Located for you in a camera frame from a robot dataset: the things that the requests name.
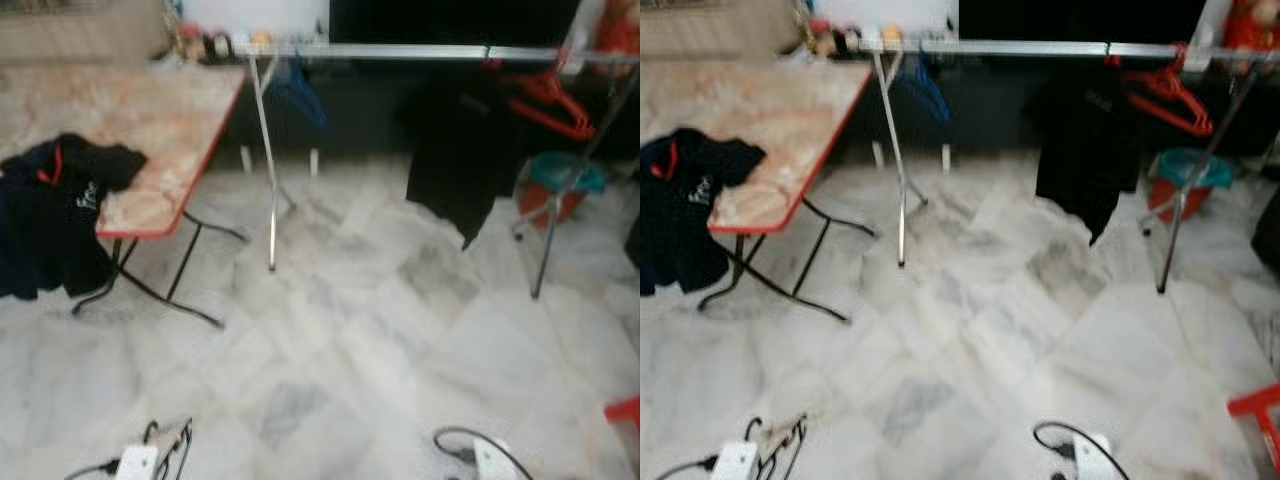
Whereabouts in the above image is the silver metal clothes rack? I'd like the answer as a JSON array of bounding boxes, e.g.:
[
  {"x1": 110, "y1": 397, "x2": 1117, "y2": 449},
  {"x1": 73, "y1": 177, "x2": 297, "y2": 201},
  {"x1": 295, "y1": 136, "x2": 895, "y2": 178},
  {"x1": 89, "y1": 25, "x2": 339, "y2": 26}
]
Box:
[
  {"x1": 858, "y1": 36, "x2": 1280, "y2": 296},
  {"x1": 228, "y1": 38, "x2": 641, "y2": 301}
]

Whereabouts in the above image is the dark grey fabric sofa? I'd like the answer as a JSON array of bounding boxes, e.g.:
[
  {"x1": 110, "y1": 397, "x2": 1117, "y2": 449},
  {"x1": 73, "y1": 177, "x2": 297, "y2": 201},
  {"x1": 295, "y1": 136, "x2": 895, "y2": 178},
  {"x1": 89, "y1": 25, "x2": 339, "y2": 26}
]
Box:
[{"x1": 1250, "y1": 188, "x2": 1280, "y2": 283}]

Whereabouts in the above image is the navy shirt red stripe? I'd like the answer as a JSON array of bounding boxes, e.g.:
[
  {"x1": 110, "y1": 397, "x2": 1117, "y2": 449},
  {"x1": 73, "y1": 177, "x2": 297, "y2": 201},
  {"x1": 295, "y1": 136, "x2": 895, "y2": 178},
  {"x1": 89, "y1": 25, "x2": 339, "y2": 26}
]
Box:
[
  {"x1": 0, "y1": 132, "x2": 150, "y2": 302},
  {"x1": 640, "y1": 127, "x2": 768, "y2": 298}
]

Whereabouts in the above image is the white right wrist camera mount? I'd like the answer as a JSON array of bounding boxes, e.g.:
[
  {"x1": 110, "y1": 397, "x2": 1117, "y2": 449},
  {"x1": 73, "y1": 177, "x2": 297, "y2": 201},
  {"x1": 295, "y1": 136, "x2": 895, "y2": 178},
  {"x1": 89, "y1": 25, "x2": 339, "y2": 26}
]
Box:
[
  {"x1": 472, "y1": 436, "x2": 522, "y2": 480},
  {"x1": 1073, "y1": 432, "x2": 1117, "y2": 480}
]

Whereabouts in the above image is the red gold figurine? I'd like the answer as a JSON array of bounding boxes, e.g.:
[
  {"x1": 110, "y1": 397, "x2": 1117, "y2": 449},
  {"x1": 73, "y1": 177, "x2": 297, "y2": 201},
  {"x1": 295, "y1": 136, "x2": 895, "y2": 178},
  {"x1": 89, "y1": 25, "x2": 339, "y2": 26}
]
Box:
[
  {"x1": 1222, "y1": 0, "x2": 1280, "y2": 51},
  {"x1": 597, "y1": 0, "x2": 641, "y2": 57}
]

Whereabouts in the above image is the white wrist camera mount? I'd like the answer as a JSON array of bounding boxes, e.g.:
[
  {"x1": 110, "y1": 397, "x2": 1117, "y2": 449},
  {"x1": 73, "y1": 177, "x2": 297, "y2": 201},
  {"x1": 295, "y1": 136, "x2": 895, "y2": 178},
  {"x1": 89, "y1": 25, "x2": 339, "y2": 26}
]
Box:
[
  {"x1": 114, "y1": 445, "x2": 161, "y2": 480},
  {"x1": 712, "y1": 441, "x2": 761, "y2": 480},
  {"x1": 1073, "y1": 432, "x2": 1117, "y2": 480},
  {"x1": 472, "y1": 436, "x2": 522, "y2": 480}
]

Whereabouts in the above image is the red plastic stool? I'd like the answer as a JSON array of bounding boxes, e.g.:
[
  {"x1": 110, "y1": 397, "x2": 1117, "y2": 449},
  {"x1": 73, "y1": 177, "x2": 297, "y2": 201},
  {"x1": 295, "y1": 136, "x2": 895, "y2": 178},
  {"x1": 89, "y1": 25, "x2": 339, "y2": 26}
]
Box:
[
  {"x1": 1227, "y1": 382, "x2": 1280, "y2": 473},
  {"x1": 604, "y1": 394, "x2": 641, "y2": 443}
]

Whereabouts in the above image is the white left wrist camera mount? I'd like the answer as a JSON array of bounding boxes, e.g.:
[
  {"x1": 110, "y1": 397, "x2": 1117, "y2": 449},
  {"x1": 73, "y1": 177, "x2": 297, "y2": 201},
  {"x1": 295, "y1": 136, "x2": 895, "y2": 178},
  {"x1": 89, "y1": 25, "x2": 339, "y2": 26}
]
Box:
[
  {"x1": 712, "y1": 441, "x2": 761, "y2": 480},
  {"x1": 114, "y1": 445, "x2": 161, "y2": 480}
]

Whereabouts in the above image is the black shirt red collar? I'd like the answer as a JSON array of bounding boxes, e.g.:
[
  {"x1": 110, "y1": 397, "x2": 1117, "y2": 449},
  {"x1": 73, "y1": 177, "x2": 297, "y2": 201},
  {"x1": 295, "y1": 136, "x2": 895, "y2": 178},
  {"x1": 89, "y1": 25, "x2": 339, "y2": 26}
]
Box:
[
  {"x1": 404, "y1": 72, "x2": 528, "y2": 251},
  {"x1": 1033, "y1": 68, "x2": 1143, "y2": 248}
]

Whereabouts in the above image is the red plastic hanger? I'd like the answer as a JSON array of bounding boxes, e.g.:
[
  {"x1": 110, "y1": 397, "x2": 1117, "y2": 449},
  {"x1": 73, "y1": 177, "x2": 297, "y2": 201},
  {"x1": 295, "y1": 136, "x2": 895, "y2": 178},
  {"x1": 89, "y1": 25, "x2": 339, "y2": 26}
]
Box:
[
  {"x1": 500, "y1": 60, "x2": 591, "y2": 131},
  {"x1": 1120, "y1": 55, "x2": 1206, "y2": 126},
  {"x1": 498, "y1": 62, "x2": 599, "y2": 142},
  {"x1": 1118, "y1": 58, "x2": 1217, "y2": 139}
]

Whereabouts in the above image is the red-edged marble folding table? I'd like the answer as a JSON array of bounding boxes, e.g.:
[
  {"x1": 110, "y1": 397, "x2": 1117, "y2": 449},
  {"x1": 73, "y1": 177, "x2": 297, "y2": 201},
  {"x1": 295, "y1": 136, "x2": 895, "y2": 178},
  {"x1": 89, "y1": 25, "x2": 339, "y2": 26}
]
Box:
[
  {"x1": 640, "y1": 58, "x2": 879, "y2": 324},
  {"x1": 0, "y1": 62, "x2": 251, "y2": 329}
]

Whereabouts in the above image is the black television cabinet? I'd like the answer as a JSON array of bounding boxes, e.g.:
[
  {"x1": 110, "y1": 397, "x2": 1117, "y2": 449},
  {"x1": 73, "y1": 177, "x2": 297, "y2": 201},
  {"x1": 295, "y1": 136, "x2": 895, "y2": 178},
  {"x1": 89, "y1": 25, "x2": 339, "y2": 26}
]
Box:
[
  {"x1": 848, "y1": 55, "x2": 1280, "y2": 161},
  {"x1": 212, "y1": 58, "x2": 641, "y2": 169}
]

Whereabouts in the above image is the orange waste bin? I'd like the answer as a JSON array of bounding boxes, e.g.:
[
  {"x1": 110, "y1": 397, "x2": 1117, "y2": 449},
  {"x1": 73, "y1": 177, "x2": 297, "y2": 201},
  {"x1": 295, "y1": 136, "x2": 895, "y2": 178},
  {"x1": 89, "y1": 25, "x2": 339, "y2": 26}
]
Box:
[
  {"x1": 1148, "y1": 178, "x2": 1213, "y2": 224},
  {"x1": 518, "y1": 180, "x2": 586, "y2": 230}
]

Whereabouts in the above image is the blue plastic hanger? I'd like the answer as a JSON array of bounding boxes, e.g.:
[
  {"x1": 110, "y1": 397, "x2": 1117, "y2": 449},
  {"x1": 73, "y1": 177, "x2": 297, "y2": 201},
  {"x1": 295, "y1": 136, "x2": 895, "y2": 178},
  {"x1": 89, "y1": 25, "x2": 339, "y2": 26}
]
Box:
[
  {"x1": 893, "y1": 52, "x2": 953, "y2": 128},
  {"x1": 263, "y1": 58, "x2": 330, "y2": 138}
]

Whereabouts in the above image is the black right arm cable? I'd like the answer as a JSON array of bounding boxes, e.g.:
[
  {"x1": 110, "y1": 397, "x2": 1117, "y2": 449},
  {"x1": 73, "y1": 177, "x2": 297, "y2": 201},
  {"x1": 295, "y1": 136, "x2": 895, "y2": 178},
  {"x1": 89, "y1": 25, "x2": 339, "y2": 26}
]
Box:
[
  {"x1": 1032, "y1": 419, "x2": 1133, "y2": 480},
  {"x1": 432, "y1": 426, "x2": 537, "y2": 480}
]

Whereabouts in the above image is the black flat television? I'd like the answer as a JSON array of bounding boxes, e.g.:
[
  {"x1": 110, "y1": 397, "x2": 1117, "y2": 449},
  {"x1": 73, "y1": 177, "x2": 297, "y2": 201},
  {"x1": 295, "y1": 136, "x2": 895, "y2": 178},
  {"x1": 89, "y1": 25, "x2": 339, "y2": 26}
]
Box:
[
  {"x1": 957, "y1": 0, "x2": 1209, "y2": 46},
  {"x1": 328, "y1": 0, "x2": 583, "y2": 47}
]

